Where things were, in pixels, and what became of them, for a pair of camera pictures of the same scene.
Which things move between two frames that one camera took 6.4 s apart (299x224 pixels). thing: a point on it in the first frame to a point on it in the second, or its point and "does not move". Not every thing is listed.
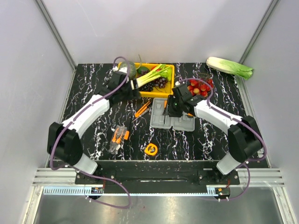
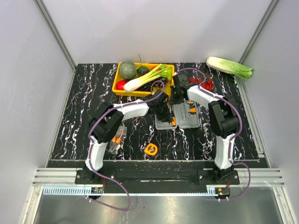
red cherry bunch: x=201 y=87 does not move
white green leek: x=161 y=70 does not move
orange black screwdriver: x=126 y=136 to x=174 y=121
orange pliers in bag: x=117 y=138 does not move
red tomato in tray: x=153 y=67 does not move
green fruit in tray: x=141 y=68 does not move
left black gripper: x=130 y=88 to x=165 y=113
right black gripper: x=170 y=108 to x=176 y=98
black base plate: x=157 y=176 does not move
